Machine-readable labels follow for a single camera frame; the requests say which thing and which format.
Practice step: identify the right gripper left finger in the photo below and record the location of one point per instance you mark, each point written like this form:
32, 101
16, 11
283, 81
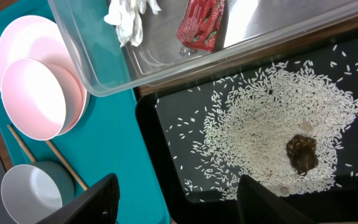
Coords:
98, 204

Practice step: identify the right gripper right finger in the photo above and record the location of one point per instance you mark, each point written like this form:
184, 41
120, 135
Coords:
257, 205

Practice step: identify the wooden chopstick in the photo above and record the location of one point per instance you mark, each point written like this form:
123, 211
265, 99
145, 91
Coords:
62, 159
22, 144

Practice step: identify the grey bowl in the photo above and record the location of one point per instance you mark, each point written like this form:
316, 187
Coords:
31, 192

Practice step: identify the brown food scrap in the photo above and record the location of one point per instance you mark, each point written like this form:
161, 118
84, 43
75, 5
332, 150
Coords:
301, 151

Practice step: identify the pile of white rice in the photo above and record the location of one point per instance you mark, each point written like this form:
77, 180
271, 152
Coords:
240, 125

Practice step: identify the small pink bowl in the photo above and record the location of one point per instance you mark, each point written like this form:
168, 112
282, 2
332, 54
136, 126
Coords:
42, 100

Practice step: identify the large white plate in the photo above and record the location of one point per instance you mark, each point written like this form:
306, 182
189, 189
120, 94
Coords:
39, 38

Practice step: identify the red snack wrapper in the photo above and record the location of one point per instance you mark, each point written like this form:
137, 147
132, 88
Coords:
199, 27

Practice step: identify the white tissue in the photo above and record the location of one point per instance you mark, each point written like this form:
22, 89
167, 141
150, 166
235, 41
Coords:
125, 16

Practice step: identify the black waste tray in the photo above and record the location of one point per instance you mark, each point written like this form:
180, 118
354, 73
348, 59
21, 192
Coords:
340, 205

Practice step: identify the teal plastic tray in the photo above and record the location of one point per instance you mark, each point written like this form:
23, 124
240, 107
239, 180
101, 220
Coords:
106, 140

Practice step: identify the clear plastic bin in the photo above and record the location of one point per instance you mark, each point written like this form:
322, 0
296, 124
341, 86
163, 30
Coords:
105, 67

